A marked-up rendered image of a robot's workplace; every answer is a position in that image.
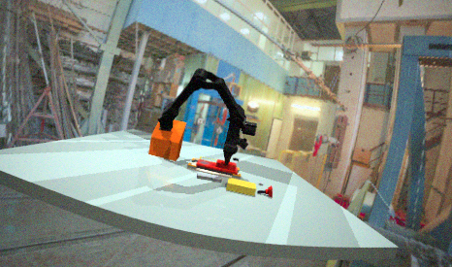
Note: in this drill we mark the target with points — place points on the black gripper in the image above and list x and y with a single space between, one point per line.
229 147

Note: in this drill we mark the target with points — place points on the yellow rectangular block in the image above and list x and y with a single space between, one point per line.
241 187

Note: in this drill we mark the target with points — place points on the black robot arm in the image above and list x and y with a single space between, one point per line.
237 117

